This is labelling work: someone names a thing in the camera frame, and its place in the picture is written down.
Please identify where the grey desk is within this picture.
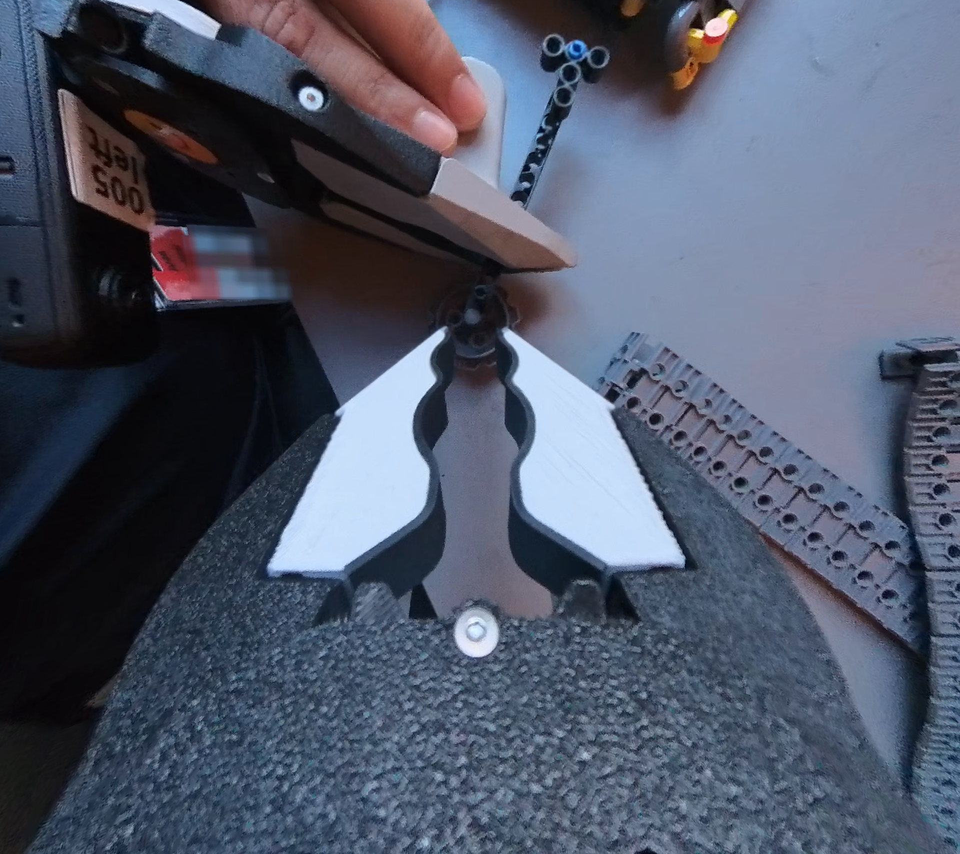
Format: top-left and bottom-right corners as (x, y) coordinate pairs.
(247, 0), (960, 795)

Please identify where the grey toy wheel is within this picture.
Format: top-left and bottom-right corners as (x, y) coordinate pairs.
(427, 280), (520, 368)

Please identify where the short grey toy track piece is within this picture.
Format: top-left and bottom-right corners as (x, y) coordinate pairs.
(877, 337), (960, 840)

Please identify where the red printed box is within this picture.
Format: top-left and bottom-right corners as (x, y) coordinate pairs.
(148, 224), (192, 306)

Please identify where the long grey toy track strip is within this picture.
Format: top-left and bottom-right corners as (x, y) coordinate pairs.
(596, 333), (927, 653)

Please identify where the black perforated toy beam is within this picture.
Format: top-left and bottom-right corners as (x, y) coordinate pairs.
(508, 33), (612, 204)

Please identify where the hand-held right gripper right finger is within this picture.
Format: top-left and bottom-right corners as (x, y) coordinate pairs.
(498, 331), (687, 600)

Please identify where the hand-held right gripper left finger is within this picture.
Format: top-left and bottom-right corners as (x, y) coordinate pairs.
(266, 329), (455, 600)

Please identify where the person's dark jacket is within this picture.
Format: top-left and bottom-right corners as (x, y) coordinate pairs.
(0, 299), (339, 854)

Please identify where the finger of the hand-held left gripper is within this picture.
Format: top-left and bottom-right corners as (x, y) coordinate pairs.
(321, 196), (515, 269)
(291, 140), (579, 272)

